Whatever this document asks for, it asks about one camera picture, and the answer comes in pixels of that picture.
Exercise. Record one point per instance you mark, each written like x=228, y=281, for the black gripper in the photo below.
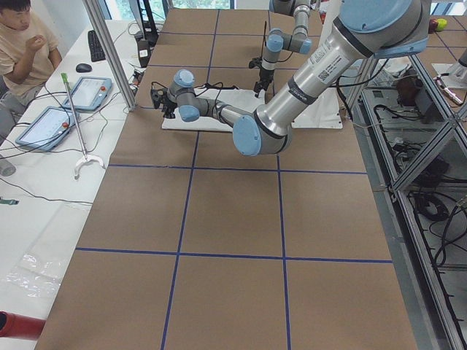
x=166, y=105
x=263, y=76

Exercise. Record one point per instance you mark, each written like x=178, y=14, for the far blue teach pendant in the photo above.
x=88, y=93

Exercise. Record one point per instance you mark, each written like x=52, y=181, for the aluminium side frame rack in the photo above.
x=415, y=121

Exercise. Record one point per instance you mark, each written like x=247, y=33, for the metal rod white claw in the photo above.
x=86, y=156

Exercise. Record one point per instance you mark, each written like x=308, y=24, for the aluminium frame post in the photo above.
x=98, y=22

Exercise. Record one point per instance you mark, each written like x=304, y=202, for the black computer keyboard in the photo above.
x=96, y=50

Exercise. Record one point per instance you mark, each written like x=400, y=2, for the seated man beige shirt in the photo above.
x=29, y=56

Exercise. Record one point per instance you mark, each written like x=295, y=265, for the clear plastic bag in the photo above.
x=36, y=276

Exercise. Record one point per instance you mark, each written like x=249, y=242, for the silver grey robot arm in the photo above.
x=277, y=41
x=363, y=29

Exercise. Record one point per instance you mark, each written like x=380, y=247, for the near blue teach pendant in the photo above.
x=48, y=130

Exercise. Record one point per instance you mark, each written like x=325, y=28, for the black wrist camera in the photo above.
x=157, y=95
x=255, y=63

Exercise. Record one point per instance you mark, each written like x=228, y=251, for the red cylinder object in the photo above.
x=21, y=327

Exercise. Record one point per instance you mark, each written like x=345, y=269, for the black computer mouse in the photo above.
x=83, y=68

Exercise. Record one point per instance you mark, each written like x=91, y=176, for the grey cartoon print t-shirt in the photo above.
x=225, y=106

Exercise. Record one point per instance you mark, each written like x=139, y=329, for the blue teach pendant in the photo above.
x=88, y=93
x=48, y=130

